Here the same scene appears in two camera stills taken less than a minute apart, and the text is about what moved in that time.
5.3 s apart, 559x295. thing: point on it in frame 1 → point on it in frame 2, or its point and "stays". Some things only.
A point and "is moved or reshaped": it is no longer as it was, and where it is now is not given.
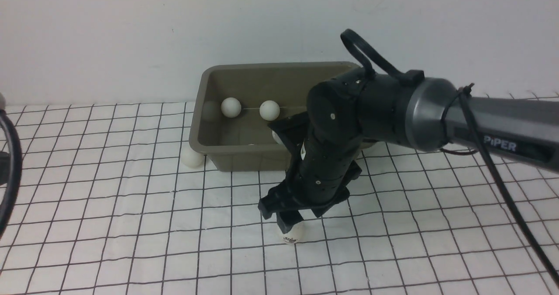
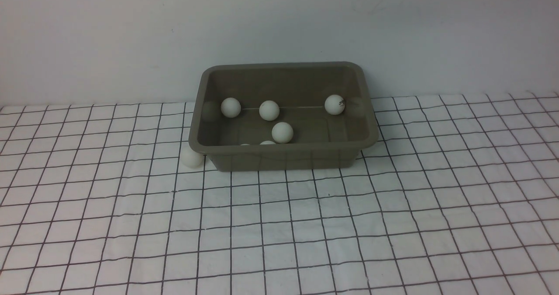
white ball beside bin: (191, 158) stays
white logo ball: (295, 235) is moved or reshaped
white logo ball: (269, 110) stays
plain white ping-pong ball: (231, 107) stays
